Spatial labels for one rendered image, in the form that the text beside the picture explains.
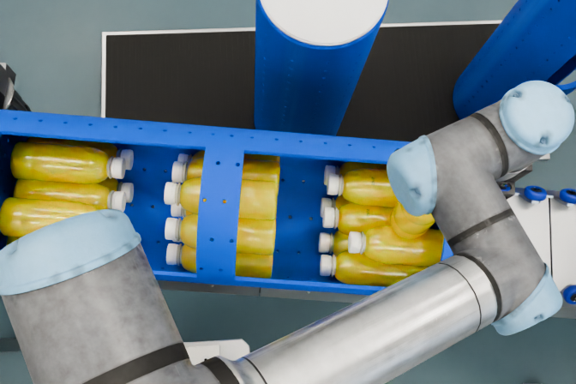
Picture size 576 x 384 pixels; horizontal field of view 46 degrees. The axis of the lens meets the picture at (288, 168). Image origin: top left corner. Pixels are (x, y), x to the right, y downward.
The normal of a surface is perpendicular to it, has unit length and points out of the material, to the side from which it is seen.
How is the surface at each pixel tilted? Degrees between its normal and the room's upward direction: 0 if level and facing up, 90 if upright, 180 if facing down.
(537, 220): 0
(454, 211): 46
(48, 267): 9
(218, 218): 20
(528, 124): 1
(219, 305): 0
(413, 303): 33
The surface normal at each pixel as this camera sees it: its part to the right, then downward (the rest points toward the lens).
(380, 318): 0.11, -0.73
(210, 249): 0.00, 0.46
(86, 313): 0.22, -0.36
